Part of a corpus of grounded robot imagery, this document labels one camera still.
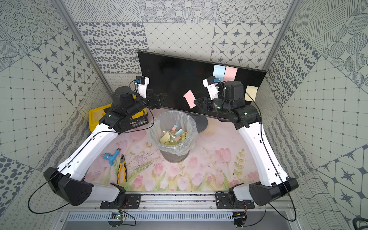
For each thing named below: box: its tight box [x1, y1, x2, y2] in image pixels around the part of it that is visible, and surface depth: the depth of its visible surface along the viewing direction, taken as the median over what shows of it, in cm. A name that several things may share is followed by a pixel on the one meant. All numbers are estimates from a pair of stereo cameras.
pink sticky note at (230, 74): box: [223, 66, 239, 82], surface depth 65 cm
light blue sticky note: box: [212, 64, 226, 82], surface depth 65 cm
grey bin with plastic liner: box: [148, 110, 198, 164], surface depth 81 cm
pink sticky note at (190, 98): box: [183, 89, 197, 109], surface depth 65 cm
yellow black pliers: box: [116, 153, 128, 185], surface depth 85 cm
